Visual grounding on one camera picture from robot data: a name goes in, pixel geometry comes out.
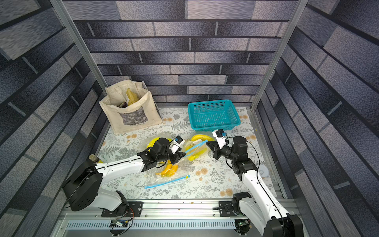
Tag large yellow banana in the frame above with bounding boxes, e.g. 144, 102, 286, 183
191, 134, 214, 142

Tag clear zip-top bag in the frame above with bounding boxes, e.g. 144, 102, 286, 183
144, 134, 214, 189
141, 137, 180, 177

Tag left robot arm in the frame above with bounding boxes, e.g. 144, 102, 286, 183
63, 136, 186, 216

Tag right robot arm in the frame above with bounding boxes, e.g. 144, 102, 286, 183
206, 135, 304, 237

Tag bananas in right bag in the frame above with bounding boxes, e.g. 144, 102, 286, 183
185, 141, 209, 161

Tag yellow banana bunch left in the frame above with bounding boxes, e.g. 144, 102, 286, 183
147, 137, 170, 153

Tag beige canvas tote bag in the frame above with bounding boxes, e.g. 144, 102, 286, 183
99, 80, 163, 135

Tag teal plastic basket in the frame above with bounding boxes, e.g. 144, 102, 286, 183
188, 99, 241, 132

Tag yellow item in tote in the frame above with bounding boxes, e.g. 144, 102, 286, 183
126, 88, 139, 106

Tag small yellow glass bottle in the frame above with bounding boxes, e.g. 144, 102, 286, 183
88, 154, 103, 164

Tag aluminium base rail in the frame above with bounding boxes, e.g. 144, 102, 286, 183
52, 195, 305, 237

